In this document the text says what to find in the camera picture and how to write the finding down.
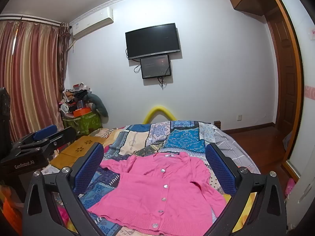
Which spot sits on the dark wooden bed post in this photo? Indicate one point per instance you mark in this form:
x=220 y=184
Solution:
x=217 y=125

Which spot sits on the white wall outlet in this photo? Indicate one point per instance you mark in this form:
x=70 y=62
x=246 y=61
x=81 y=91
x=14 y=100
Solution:
x=239 y=117

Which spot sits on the yellow fleece blanket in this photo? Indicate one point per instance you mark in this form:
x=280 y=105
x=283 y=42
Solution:
x=248 y=201

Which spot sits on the grey checked bedsheet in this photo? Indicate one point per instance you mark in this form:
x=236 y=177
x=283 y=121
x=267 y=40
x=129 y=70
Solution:
x=233 y=150

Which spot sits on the patchwork patterned bedsheet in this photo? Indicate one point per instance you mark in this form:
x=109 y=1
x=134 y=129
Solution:
x=182 y=137

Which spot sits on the striped red gold curtain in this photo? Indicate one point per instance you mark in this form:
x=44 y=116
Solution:
x=32 y=78

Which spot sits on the orange plastic bag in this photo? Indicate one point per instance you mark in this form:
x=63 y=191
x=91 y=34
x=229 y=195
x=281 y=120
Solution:
x=11 y=211

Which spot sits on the pink knit cardigan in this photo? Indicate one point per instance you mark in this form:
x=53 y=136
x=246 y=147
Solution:
x=152 y=189

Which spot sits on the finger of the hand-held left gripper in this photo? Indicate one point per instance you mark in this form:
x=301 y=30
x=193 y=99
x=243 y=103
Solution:
x=45 y=130
x=64 y=135

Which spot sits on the pink slipper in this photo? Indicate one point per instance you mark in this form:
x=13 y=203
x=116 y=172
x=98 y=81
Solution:
x=290 y=186

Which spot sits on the pile of household clutter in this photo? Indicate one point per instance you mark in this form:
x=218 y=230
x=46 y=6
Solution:
x=73 y=95

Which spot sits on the brown wooden door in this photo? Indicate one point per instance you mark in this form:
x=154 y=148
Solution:
x=283 y=78

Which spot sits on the yellow foam tube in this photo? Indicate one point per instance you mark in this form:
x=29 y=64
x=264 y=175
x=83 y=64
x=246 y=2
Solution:
x=157 y=108

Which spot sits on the orange box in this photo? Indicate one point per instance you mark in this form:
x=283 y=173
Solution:
x=82 y=112

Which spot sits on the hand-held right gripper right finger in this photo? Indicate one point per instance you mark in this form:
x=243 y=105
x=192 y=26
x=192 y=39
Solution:
x=220 y=172

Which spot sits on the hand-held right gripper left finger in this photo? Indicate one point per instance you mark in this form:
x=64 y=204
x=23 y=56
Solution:
x=89 y=169

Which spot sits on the black wall television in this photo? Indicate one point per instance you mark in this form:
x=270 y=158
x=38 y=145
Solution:
x=152 y=41

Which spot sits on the yellow patterned mat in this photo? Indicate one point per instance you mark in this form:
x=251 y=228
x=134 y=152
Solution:
x=78 y=147

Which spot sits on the small black wall monitor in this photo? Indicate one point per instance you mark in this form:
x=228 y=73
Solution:
x=155 y=66

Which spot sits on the white wall air conditioner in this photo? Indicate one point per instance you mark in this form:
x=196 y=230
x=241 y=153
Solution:
x=91 y=24

